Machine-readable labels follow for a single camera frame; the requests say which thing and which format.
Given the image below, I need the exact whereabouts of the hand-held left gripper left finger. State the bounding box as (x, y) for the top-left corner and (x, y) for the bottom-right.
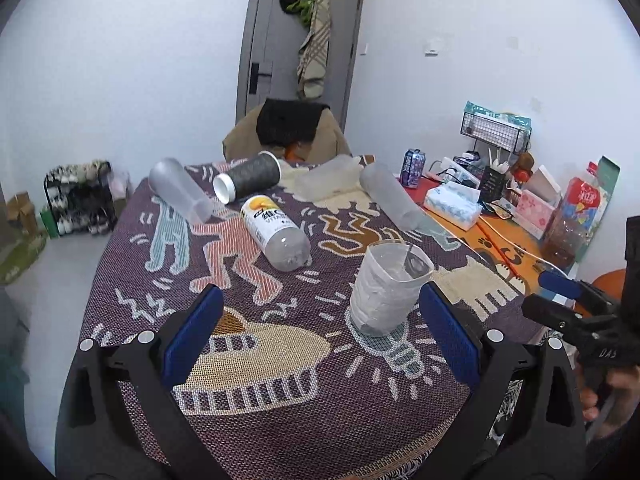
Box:
(55, 284), (226, 480)

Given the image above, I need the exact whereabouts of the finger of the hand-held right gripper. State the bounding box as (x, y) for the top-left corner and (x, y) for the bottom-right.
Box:
(522, 294), (603, 337)
(538, 271), (621, 313)

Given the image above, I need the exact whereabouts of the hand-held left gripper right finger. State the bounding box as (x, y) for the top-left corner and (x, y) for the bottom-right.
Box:
(419, 282), (589, 480)

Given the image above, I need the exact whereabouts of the clear taped plastic cup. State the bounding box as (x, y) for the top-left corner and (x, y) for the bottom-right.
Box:
(349, 240), (436, 338)

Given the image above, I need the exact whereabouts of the dark grey white-rimmed cup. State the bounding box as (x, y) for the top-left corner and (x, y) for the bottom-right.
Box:
(213, 150), (283, 205)

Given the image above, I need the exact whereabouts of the person's right hand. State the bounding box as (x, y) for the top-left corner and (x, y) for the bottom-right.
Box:
(579, 364), (640, 442)

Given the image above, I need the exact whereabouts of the orange stool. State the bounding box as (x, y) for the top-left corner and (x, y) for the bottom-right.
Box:
(574, 268), (628, 317)

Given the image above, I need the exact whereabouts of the orange printed desk mat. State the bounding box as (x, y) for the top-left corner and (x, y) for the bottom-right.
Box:
(425, 207), (576, 293)

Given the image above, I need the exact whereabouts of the red label juice bottle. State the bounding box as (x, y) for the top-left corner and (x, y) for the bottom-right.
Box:
(542, 162), (609, 269)

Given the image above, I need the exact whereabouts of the pink floral box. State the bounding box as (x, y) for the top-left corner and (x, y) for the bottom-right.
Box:
(514, 189), (557, 239)

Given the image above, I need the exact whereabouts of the printed figure table blanket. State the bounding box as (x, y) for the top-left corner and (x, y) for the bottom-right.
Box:
(90, 155), (547, 480)

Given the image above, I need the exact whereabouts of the white open box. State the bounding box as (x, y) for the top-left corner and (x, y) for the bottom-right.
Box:
(521, 164), (564, 197)

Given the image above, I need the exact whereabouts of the green cardboard box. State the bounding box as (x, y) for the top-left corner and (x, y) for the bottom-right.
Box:
(575, 156), (621, 262)

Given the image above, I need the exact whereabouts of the black pen holder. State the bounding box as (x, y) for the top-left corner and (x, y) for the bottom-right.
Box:
(479, 165), (509, 197)

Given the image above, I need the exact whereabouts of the brown plush toy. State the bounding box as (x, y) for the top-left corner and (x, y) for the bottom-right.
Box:
(514, 152), (537, 182)

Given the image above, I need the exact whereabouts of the white label plastic bottle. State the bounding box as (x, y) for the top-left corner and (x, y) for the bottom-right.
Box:
(240, 194), (313, 273)

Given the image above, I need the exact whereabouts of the blue patterned tissue box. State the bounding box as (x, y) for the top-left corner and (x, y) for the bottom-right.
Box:
(423, 182), (484, 231)

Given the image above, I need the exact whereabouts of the frosted bottle far left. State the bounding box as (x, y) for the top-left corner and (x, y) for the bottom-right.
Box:
(148, 157), (215, 224)

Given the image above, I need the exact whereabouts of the frosted bottle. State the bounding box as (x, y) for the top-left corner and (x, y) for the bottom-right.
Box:
(359, 162), (426, 232)
(148, 157), (215, 224)

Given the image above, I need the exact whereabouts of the frosted bottle right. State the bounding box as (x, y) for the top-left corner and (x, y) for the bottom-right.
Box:
(359, 162), (426, 232)

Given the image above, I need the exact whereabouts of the white power strip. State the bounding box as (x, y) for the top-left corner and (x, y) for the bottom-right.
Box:
(429, 157), (482, 184)

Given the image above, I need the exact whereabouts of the blue soda can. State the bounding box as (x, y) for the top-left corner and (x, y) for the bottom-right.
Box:
(401, 148), (427, 187)

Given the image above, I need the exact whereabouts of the black shoe rack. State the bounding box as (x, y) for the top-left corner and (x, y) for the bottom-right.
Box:
(43, 159), (119, 237)

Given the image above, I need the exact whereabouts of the teal packet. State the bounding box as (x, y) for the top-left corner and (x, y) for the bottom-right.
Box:
(462, 101), (532, 137)

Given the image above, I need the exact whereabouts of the green bag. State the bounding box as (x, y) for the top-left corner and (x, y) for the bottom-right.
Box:
(39, 207), (59, 239)

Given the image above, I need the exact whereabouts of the green floor mat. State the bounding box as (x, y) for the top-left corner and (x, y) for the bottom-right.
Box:
(0, 234), (49, 286)

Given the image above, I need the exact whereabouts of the tan chair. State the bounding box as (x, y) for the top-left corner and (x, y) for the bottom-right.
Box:
(222, 104), (352, 164)

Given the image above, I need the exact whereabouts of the black garment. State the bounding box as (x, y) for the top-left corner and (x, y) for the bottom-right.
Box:
(256, 98), (331, 149)

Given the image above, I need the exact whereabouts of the grey door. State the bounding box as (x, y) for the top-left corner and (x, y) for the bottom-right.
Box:
(235, 0), (366, 132)

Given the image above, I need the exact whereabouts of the plaid hanging bag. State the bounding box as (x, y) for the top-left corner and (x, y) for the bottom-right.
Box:
(295, 0), (332, 101)

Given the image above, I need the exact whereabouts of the white cable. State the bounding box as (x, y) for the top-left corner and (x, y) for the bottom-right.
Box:
(425, 206), (572, 277)

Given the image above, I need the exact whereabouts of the black wire basket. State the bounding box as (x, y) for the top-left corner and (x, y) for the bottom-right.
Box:
(458, 109), (532, 154)

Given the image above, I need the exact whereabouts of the black door handle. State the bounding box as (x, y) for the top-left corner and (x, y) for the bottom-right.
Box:
(248, 63), (274, 95)

